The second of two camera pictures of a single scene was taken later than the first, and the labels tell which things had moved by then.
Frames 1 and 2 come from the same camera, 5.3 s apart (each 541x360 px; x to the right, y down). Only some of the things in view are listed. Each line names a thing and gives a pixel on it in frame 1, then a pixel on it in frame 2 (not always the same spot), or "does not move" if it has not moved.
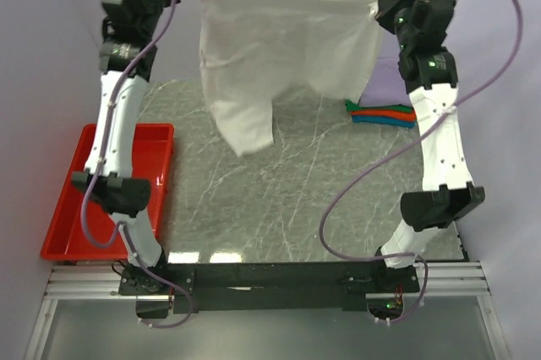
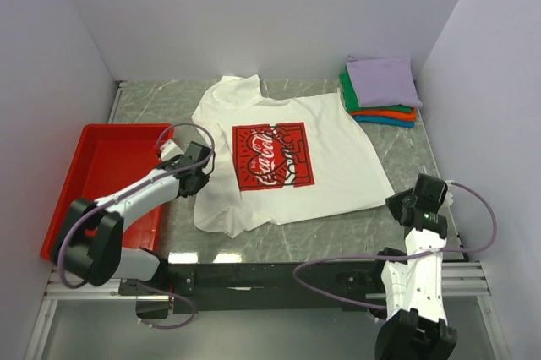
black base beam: [267, 287] does not move
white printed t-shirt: [255, 38] → [277, 163]
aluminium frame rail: [454, 280] does not move
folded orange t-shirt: [390, 113] does not move
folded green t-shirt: [353, 107] does not move
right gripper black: [388, 4] → [392, 203]
